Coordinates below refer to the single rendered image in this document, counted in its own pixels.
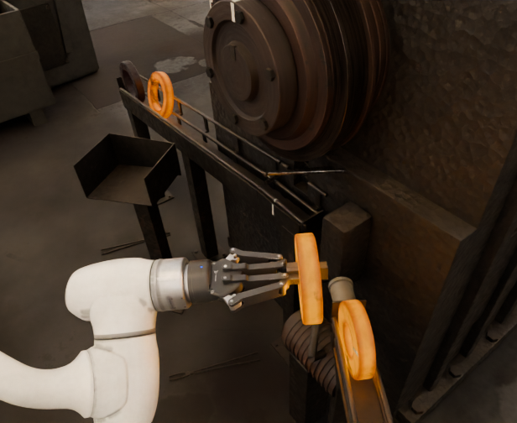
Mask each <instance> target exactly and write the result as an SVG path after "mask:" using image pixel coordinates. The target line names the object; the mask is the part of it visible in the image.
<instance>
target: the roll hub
mask: <svg viewBox="0 0 517 423"><path fill-rule="evenodd" d="M231 3H233V4H234V14H235V12H236V10H240V11H242V12H243V16H244V21H243V24H239V23H236V20H235V22H233V21H232V10H231ZM207 16H210V17H212V20H213V22H214V24H213V28H212V29H209V28H208V27H207V26H206V22H205V26H204V34H203V44H204V54H205V59H206V67H208V66H209V67H211V68H212V70H213V73H214V75H213V77H212V78H210V79H211V83H212V86H213V88H214V90H215V93H216V94H217V97H218V99H219V101H220V103H221V104H222V106H223V108H224V109H225V111H226V113H227V114H228V116H229V117H231V114H232V113H234V114H236V115H237V117H238V123H237V125H238V126H239V127H240V128H241V129H242V130H244V131H245V132H247V133H250V134H252V135H256V136H262V135H265V134H266V133H270V132H272V131H274V130H276V129H278V128H281V127H283V126H284V125H285V124H286V123H287V122H288V121H289V120H290V119H291V117H292V115H293V112H294V110H295V105H296V100H297V92H298V81H297V72H296V67H295V59H294V56H293V53H292V50H291V48H290V43H289V41H288V39H287V37H286V35H285V32H284V30H283V29H282V27H281V25H280V23H279V21H278V20H277V18H276V17H275V16H274V15H273V14H272V12H271V11H270V10H269V9H268V8H267V7H266V6H265V5H264V4H263V3H261V2H260V1H259V0H240V1H237V2H233V1H232V0H221V1H219V2H217V3H215V4H214V5H213V6H212V7H211V9H210V11H209V13H208V14H207ZM267 68H270V69H272V70H274V74H275V78H274V80H273V81H271V82H270V81H268V80H266V77H265V74H264V72H265V70H266V69H267ZM262 118H263V119H264V120H266V121H267V123H268V125H269V127H268V129H267V130H265V131H264V130H263V129H261V128H260V126H259V121H260V119H262Z"/></svg>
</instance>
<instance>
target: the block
mask: <svg viewBox="0 0 517 423"><path fill-rule="evenodd" d="M372 219H373V218H372V216H371V215H370V214H369V213H368V212H366V211H365V210H364V209H362V208H361V207H360V206H358V205H356V204H355V203H353V202H351V201H350V202H347V203H346V204H344V205H342V206H340V207H338V208H337V209H336V210H334V211H332V212H330V213H328V214H326V215H325V216H324V217H323V220H322V232H321V254H320V262H325V261H327V266H328V279H329V282H328V283H325V285H326V286H327V287H328V284H329V283H330V281H331V280H332V279H335V278H336V277H341V276H342V277H348V278H349V279H351V280H352V282H353V283H356V282H357V281H358V280H360V279H361V278H362V275H363V266H364V261H365V257H366V252H367V247H368V239H369V234H370V228H371V224H372Z"/></svg>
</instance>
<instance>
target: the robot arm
mask: <svg viewBox="0 0 517 423"><path fill-rule="evenodd" d="M229 251H230V254H229V255H228V256H227V257H226V258H222V259H220V260H217V261H211V260H210V259H201V260H191V261H190V262H189V260H188V259H187V258H167V259H162V258H161V259H157V260H149V259H144V258H119V259H114V260H108V261H104V262H100V263H97V264H91V265H88V266H86V267H83V268H81V269H78V270H77V271H76V272H74V273H73V274H72V276H71V277H70V279H69V281H68V283H67V286H66V290H65V303H66V306H67V308H68V310H69V311H70V312H71V313H72V314H73V315H75V316H77V317H78V318H80V319H82V320H84V321H91V325H92V329H93V333H94V346H93V347H90V348H89V349H87V350H85V351H81V352H80V353H79V355H78V356H77V357H76V359H75V360H74V361H73V362H71V363H69V364H68V365H66V366H64V367H61V368H55V369H38V368H32V367H30V366H27V365H25V364H23V363H21V362H19V361H17V360H15V359H13V358H11V357H9V356H8V355H7V354H5V353H3V352H1V351H0V400H2V401H5V402H7V403H9V404H12V405H17V406H22V407H25V408H32V409H47V410H51V409H70V410H74V411H76V412H78V413H79V414H81V415H82V416H83V417H84V418H88V417H91V418H93V420H94V423H151V422H152V420H153V418H154V414H155V411H156V408H157V404H158V398H159V349H158V345H157V341H156V333H155V324H156V316H157V311H172V310H183V309H188V308H190V306H191V303H192V304H202V303H211V302H213V301H214V300H219V301H221V302H224V301H225V302H226V303H227V305H228V306H229V308H230V311H231V312H232V313H235V312H237V311H239V310H241V309H242V308H244V307H245V306H250V305H253V304H257V303H259V302H263V301H266V300H271V299H274V298H277V297H280V296H283V295H285V294H286V290H287V289H289V285H297V284H299V283H300V279H299V270H298V263H297V262H293V263H287V261H286V259H285V258H283V257H282V255H281V254H278V253H260V252H249V251H242V250H239V249H237V248H230V250H229ZM238 293H240V294H238Z"/></svg>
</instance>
